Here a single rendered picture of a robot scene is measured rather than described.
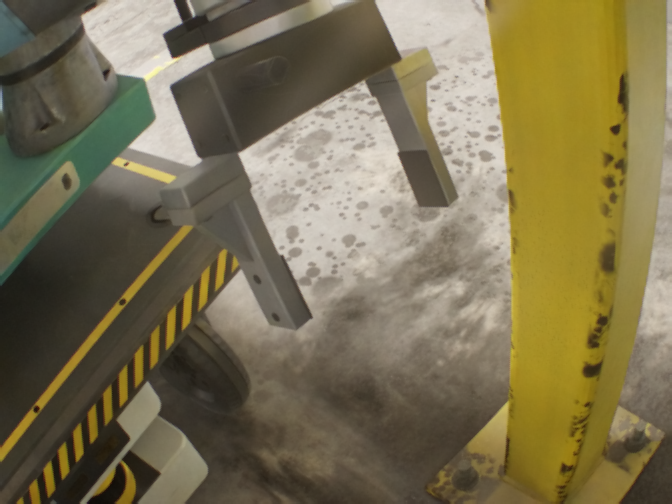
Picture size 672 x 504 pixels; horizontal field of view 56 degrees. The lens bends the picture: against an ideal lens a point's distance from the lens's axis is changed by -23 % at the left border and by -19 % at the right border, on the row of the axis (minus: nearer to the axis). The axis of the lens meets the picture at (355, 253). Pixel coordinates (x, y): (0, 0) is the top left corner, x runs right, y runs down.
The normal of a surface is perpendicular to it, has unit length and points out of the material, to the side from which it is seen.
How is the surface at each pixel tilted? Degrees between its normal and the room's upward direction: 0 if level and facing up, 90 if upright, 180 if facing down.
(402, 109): 83
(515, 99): 90
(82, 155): 90
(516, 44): 90
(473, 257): 0
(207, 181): 67
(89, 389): 0
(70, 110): 72
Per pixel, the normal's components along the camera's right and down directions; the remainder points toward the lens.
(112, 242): -0.17, -0.69
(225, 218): 0.65, 0.04
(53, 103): 0.37, 0.34
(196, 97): -0.66, 0.52
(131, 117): 0.83, 0.29
